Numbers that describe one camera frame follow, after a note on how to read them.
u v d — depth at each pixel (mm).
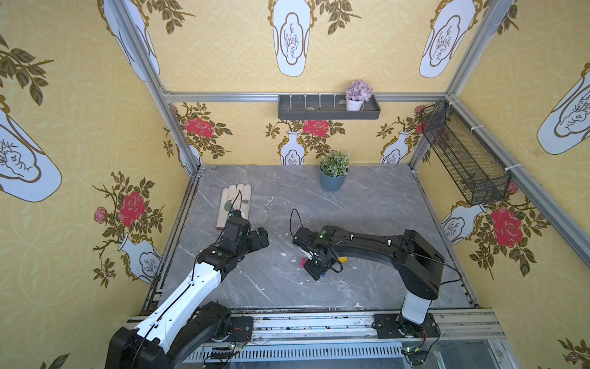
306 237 683
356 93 821
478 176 854
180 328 547
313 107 902
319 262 716
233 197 1092
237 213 732
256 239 731
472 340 766
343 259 862
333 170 1007
